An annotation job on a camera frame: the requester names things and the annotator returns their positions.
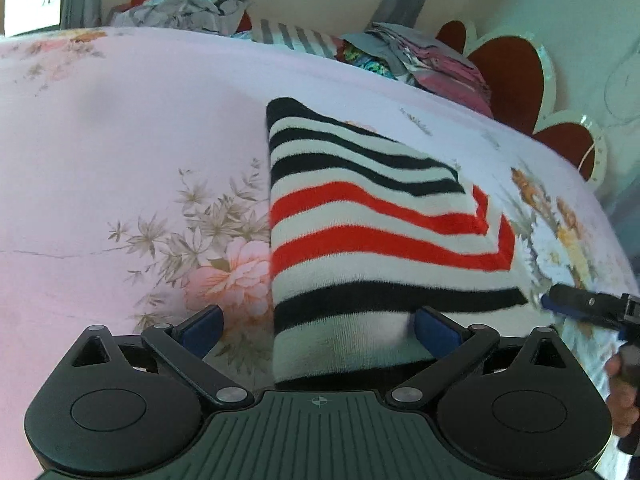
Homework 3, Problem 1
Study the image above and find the crumpled grey clothes pile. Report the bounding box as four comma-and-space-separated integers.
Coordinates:
108, 0, 252, 37

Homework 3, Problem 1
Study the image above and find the striped cartoon knit sweater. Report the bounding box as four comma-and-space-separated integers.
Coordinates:
266, 98, 528, 391

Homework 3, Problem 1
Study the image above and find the pink floral bed sheet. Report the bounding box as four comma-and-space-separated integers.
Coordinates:
1, 28, 637, 479

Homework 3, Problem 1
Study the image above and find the person's right hand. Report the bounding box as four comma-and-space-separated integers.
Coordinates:
604, 354, 639, 438

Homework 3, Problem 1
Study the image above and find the red white scalloped headboard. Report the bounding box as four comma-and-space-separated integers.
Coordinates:
437, 20, 608, 191

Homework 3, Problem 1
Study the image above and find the white wall cable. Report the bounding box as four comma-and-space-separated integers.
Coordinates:
579, 49, 640, 181

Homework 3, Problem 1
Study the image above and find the striped grey white cloth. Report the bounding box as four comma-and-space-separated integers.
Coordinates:
252, 18, 343, 58

